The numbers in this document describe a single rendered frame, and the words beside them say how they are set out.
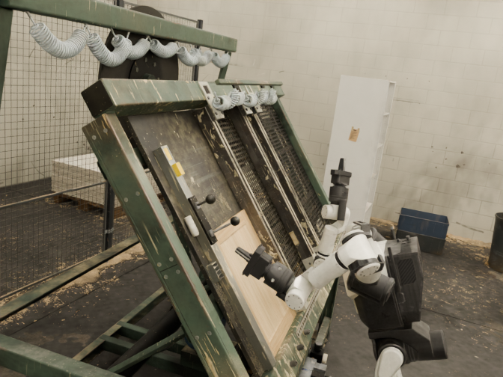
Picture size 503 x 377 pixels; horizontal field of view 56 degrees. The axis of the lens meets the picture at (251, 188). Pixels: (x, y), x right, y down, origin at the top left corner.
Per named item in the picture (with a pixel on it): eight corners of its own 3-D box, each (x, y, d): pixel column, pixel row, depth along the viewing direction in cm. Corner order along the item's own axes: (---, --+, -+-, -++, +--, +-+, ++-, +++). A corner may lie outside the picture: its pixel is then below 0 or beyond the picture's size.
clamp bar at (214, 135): (292, 316, 227) (337, 300, 218) (180, 92, 222) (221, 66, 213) (297, 307, 236) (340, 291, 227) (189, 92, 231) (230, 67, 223)
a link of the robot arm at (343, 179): (357, 173, 224) (354, 198, 223) (341, 172, 231) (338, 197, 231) (340, 169, 216) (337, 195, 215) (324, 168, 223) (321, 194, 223)
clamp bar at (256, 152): (311, 280, 268) (349, 266, 259) (215, 91, 263) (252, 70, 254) (314, 274, 277) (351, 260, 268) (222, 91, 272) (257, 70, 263)
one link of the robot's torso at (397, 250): (432, 299, 204) (414, 221, 200) (436, 338, 173) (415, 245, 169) (363, 307, 215) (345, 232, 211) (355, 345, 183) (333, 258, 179)
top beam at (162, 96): (93, 120, 156) (114, 105, 152) (78, 92, 155) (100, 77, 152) (274, 101, 360) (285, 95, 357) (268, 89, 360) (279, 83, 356)
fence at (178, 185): (264, 371, 183) (273, 368, 182) (152, 151, 180) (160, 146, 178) (268, 363, 188) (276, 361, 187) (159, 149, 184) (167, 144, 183)
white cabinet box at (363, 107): (358, 244, 600) (389, 80, 550) (314, 234, 621) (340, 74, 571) (367, 232, 655) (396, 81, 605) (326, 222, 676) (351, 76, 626)
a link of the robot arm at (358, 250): (319, 291, 149) (364, 259, 139) (308, 263, 155) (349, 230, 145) (340, 292, 156) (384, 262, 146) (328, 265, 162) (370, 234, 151)
